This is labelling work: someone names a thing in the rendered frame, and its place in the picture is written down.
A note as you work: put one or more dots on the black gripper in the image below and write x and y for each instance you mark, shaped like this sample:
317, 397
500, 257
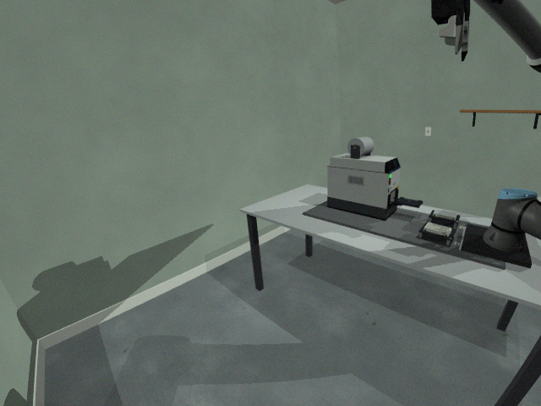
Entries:
456, 13

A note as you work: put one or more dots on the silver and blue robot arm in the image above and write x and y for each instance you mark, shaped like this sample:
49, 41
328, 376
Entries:
515, 208

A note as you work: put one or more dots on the grey cylinder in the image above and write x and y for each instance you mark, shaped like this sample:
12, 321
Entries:
366, 145

